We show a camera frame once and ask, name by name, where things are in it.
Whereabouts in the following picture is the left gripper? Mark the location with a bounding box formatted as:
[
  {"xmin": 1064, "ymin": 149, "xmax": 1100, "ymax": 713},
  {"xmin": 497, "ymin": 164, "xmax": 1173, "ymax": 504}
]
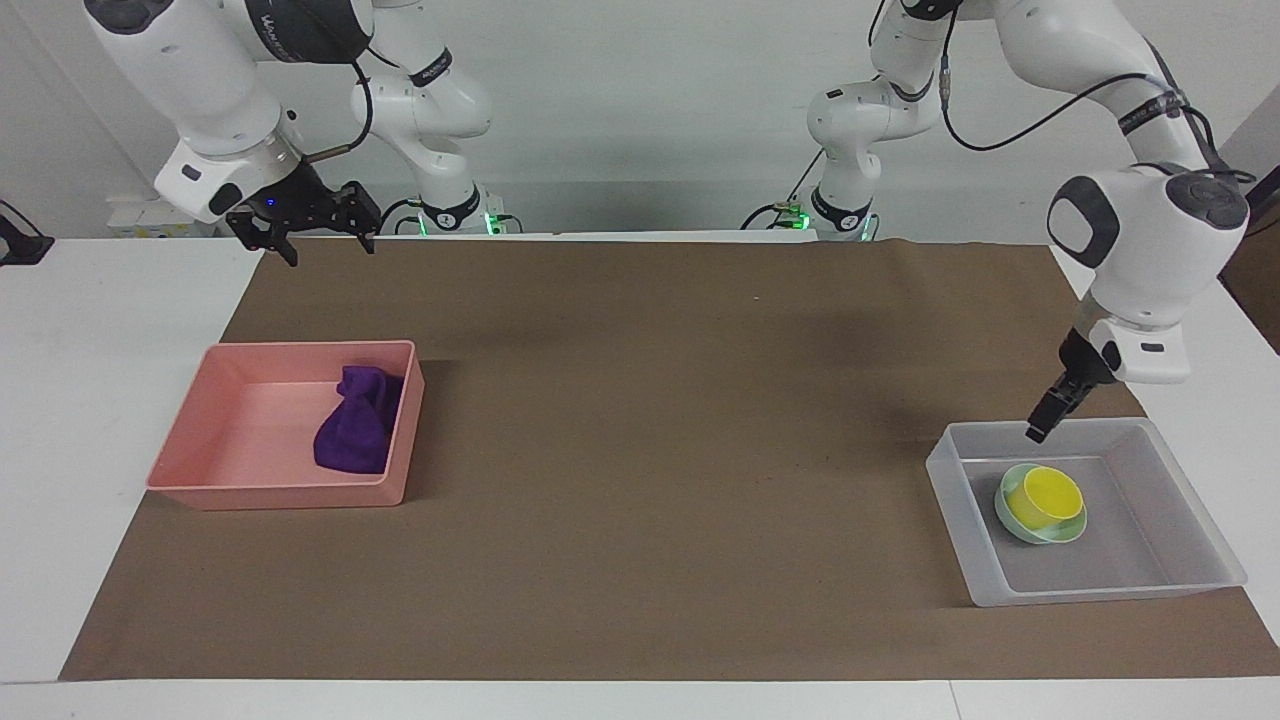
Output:
[{"xmin": 1056, "ymin": 328, "xmax": 1115, "ymax": 399}]

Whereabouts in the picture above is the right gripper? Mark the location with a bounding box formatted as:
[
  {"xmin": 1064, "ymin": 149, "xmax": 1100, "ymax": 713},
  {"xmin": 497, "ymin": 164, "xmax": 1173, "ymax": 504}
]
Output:
[{"xmin": 226, "ymin": 160, "xmax": 384, "ymax": 267}]

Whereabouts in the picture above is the translucent white plastic box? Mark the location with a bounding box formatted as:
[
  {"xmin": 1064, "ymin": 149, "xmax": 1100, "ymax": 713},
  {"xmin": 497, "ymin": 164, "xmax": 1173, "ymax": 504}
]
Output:
[{"xmin": 925, "ymin": 417, "xmax": 1249, "ymax": 608}]

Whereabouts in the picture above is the pink plastic box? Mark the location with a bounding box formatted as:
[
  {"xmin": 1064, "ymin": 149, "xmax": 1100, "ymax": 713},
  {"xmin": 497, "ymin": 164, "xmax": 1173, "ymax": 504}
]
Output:
[{"xmin": 146, "ymin": 340, "xmax": 426, "ymax": 511}]

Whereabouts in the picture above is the yellow cup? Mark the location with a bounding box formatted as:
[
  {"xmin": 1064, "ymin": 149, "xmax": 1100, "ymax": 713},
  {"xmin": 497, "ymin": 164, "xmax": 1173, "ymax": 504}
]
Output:
[{"xmin": 1005, "ymin": 466, "xmax": 1086, "ymax": 531}]

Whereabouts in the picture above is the purple cloth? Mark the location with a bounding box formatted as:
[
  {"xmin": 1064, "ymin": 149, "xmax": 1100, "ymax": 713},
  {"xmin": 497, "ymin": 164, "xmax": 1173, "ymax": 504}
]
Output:
[{"xmin": 313, "ymin": 365, "xmax": 406, "ymax": 476}]

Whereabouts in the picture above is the black stand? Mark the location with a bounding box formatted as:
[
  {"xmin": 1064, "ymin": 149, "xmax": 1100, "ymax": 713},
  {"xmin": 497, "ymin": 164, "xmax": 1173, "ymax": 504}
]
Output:
[{"xmin": 0, "ymin": 198, "xmax": 56, "ymax": 267}]

